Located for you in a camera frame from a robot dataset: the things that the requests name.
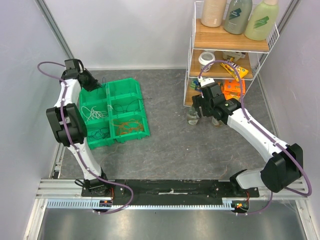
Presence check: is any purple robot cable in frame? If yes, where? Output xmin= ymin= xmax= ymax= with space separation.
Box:
xmin=37 ymin=61 xmax=135 ymax=216
xmin=198 ymin=59 xmax=313 ymax=216

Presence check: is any orange snack boxes stack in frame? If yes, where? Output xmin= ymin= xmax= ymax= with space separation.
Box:
xmin=219 ymin=79 xmax=246 ymax=101

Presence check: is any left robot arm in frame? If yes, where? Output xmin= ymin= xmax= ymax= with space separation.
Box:
xmin=46 ymin=69 xmax=110 ymax=197

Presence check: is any green compartment bin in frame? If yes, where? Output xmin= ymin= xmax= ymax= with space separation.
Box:
xmin=79 ymin=78 xmax=150 ymax=150

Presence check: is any glass bottle green cap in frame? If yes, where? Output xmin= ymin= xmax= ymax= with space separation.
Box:
xmin=186 ymin=105 xmax=199 ymax=126
xmin=211 ymin=117 xmax=224 ymax=127

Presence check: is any yellow candy bag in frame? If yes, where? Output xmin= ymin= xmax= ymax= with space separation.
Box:
xmin=220 ymin=58 xmax=249 ymax=82

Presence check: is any blue snack box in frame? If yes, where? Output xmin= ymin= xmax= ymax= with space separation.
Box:
xmin=189 ymin=78 xmax=202 ymax=92

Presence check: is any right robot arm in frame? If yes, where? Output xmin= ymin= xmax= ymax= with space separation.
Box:
xmin=192 ymin=83 xmax=303 ymax=197

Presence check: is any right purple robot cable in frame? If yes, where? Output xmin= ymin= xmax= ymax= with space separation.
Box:
xmin=198 ymin=59 xmax=313 ymax=216

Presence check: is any light green shampoo bottle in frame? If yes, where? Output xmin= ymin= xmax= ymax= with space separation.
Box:
xmin=244 ymin=0 xmax=279 ymax=41

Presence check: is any grey shampoo bottle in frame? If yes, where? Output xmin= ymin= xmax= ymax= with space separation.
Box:
xmin=223 ymin=0 xmax=253 ymax=35

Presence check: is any white paper coffee cup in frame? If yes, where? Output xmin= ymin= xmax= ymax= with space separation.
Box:
xmin=198 ymin=51 xmax=216 ymax=72

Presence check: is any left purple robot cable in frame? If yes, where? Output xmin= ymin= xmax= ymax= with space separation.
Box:
xmin=37 ymin=61 xmax=135 ymax=216

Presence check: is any beige lotion bottle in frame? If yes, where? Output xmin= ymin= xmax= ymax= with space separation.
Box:
xmin=201 ymin=0 xmax=227 ymax=28

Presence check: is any dark purple wire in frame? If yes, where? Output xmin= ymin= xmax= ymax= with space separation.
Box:
xmin=87 ymin=127 xmax=111 ymax=141

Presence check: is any grey slotted cable duct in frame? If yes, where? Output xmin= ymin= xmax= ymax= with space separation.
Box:
xmin=46 ymin=199 xmax=244 ymax=210

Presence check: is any orange wire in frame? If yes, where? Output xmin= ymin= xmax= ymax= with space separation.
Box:
xmin=111 ymin=119 xmax=145 ymax=136

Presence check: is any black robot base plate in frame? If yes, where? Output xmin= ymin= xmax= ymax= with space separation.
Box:
xmin=74 ymin=179 xmax=260 ymax=200

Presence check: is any left glass bottle green cap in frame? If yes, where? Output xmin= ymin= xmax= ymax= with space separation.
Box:
xmin=186 ymin=105 xmax=199 ymax=126

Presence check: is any white cup carton pack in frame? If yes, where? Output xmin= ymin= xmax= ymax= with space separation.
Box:
xmin=222 ymin=51 xmax=246 ymax=63

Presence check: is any white wire wooden shelf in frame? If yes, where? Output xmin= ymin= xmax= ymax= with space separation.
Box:
xmin=183 ymin=1 xmax=280 ymax=107

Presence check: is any right glass bottle green cap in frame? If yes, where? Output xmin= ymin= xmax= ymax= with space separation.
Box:
xmin=211 ymin=117 xmax=224 ymax=127

